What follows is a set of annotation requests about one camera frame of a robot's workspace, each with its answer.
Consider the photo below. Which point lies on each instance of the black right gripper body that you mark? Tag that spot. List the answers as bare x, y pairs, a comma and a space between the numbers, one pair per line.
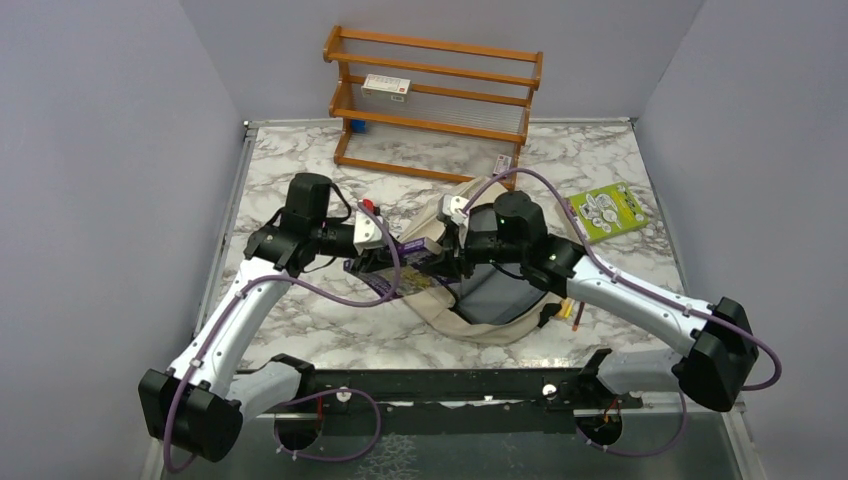
481, 246

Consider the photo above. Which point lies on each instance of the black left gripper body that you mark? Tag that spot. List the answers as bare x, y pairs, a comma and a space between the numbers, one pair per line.
330, 243

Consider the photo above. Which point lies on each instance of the cream canvas student bag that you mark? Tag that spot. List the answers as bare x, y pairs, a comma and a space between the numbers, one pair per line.
488, 308

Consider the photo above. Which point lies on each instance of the purple treehouse book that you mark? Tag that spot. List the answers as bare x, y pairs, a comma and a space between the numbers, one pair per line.
414, 255

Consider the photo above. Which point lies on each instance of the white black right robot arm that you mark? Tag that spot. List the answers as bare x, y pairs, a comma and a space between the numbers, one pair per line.
709, 348

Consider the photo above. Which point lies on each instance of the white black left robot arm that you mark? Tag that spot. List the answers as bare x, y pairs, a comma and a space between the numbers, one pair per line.
198, 406

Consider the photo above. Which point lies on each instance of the small red white card box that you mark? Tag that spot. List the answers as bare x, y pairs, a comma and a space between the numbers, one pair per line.
502, 164

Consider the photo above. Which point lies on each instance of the green comic book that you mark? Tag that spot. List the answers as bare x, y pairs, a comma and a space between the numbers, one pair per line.
607, 212

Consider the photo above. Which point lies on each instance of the small blue item on shelf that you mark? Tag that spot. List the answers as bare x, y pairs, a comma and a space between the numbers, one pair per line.
358, 126

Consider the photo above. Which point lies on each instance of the orange wooden shelf rack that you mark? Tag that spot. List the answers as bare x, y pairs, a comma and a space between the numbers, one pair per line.
466, 105

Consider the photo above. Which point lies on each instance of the white red box on shelf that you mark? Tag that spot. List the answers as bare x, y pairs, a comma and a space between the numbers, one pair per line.
386, 88

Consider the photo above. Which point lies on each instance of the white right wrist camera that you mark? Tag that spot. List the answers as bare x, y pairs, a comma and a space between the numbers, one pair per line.
452, 209

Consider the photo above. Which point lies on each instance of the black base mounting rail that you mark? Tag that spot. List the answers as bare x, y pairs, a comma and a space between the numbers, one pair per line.
449, 402

